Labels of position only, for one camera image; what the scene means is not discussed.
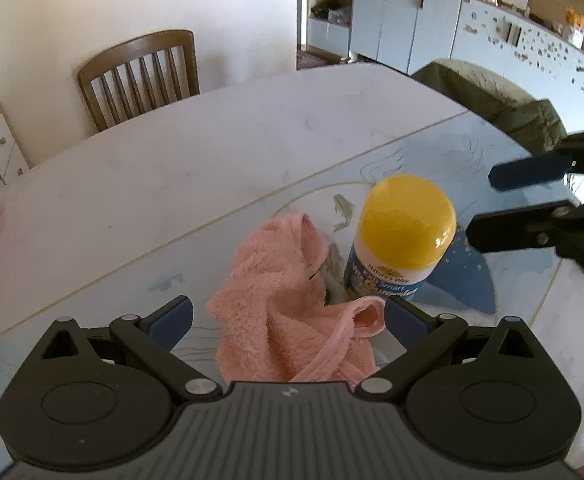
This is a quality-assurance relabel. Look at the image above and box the white sideboard cabinet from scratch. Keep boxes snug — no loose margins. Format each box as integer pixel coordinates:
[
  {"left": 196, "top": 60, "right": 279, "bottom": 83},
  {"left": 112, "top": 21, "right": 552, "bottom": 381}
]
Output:
[{"left": 306, "top": 0, "right": 584, "bottom": 130}]

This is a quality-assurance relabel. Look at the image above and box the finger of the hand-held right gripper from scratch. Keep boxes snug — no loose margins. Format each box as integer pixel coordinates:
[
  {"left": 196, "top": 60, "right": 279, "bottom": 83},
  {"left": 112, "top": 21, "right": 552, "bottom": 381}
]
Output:
[
  {"left": 466, "top": 194, "right": 584, "bottom": 294},
  {"left": 489, "top": 129, "right": 584, "bottom": 192}
]

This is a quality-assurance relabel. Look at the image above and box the brown wooden chair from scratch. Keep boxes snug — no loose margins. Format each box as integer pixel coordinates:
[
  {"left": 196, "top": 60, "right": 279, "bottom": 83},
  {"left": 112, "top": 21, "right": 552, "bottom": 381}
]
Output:
[{"left": 77, "top": 30, "right": 201, "bottom": 135}]

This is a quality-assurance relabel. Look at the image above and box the dark red rug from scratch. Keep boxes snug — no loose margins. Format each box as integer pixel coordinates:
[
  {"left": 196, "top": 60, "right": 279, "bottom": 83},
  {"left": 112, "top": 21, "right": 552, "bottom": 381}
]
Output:
[{"left": 297, "top": 49, "right": 345, "bottom": 70}]

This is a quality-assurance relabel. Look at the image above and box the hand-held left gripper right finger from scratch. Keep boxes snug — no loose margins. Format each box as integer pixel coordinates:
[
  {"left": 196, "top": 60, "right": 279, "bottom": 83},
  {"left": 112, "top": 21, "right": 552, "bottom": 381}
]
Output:
[{"left": 356, "top": 296, "right": 544, "bottom": 403}]

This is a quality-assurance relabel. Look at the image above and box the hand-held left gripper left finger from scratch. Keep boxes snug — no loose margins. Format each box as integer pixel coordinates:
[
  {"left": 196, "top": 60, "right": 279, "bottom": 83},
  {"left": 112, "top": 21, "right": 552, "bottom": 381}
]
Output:
[{"left": 41, "top": 296, "right": 223, "bottom": 403}]

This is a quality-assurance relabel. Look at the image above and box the orange box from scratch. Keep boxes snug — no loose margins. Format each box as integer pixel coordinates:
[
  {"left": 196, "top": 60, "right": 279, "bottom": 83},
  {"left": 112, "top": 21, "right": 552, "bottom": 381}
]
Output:
[{"left": 564, "top": 8, "right": 584, "bottom": 49}]

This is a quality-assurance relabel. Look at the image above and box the pink fluffy towel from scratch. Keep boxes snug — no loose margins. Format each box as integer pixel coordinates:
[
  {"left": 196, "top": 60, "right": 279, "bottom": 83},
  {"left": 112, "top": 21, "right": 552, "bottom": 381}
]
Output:
[{"left": 207, "top": 212, "right": 387, "bottom": 388}]

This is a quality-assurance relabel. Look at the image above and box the yellow cap supplement bottle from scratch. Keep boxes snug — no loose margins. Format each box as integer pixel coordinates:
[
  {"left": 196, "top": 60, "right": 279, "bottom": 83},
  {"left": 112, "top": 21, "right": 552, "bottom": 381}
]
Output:
[{"left": 342, "top": 174, "right": 458, "bottom": 303}]

